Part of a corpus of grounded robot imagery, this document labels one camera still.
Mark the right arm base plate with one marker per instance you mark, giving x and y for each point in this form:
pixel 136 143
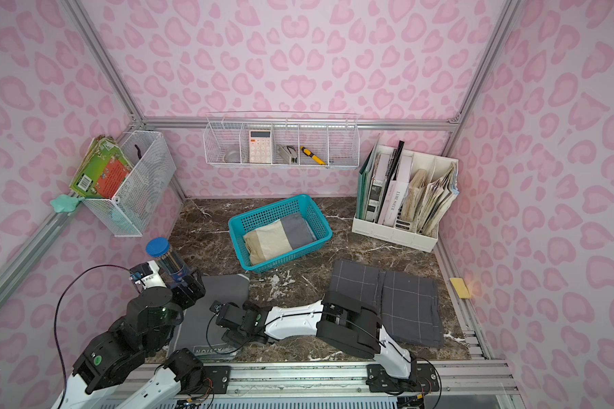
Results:
pixel 422 379

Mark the pink white calculator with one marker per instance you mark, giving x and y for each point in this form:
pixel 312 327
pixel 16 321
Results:
pixel 260 147

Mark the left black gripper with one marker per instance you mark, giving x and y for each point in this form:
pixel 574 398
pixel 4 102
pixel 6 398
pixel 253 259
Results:
pixel 185 286

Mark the mint green wall hook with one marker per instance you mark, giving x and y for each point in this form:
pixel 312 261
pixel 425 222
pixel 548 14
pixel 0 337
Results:
pixel 65 203

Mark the dark grey checked pillowcase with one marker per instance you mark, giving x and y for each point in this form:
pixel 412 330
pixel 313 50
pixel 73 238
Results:
pixel 358 281

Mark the yellow utility knife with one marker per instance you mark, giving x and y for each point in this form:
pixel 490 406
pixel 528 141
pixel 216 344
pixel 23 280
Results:
pixel 307 152

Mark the metal tape roll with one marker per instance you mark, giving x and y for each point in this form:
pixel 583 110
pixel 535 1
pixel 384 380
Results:
pixel 233 157

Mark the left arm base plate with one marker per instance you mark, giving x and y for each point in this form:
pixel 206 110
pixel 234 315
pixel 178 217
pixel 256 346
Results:
pixel 215 379

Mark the white file organizer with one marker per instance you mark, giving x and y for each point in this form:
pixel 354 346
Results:
pixel 388 159

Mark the plain grey pillowcase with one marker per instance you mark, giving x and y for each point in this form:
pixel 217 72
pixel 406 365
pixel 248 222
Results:
pixel 198 332

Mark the white wire wall shelf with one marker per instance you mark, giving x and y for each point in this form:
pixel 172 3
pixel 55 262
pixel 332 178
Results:
pixel 336 141

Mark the green red booklet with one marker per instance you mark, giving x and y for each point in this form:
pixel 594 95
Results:
pixel 102 171

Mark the white mesh wall basket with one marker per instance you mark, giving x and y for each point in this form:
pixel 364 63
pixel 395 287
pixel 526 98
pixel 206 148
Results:
pixel 129 212

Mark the teal plastic basket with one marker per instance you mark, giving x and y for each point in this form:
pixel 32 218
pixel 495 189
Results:
pixel 246 222

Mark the blue lidded pencil jar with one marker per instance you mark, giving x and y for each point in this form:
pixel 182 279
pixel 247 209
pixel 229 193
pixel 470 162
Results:
pixel 167 258

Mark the beige grey pillowcase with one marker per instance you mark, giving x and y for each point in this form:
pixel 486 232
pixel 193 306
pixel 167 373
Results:
pixel 278 238

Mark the stack of paper envelopes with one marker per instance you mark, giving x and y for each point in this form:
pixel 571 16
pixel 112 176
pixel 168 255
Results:
pixel 430 194

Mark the pink white book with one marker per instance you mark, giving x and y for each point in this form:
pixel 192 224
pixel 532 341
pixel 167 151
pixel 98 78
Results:
pixel 396 191

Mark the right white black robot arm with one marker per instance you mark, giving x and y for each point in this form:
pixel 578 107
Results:
pixel 349 325

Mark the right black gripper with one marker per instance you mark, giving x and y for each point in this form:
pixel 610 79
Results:
pixel 230 317

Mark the grey stapler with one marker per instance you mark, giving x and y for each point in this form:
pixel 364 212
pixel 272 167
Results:
pixel 288 154

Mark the green folder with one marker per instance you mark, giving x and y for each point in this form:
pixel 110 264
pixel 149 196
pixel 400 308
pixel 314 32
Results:
pixel 364 182

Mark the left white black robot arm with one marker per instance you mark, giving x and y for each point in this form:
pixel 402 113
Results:
pixel 148 325

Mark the yellow sticky note pad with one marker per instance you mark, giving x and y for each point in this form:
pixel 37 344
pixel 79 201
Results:
pixel 460 287

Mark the black clip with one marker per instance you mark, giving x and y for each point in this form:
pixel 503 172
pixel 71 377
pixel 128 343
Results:
pixel 139 153

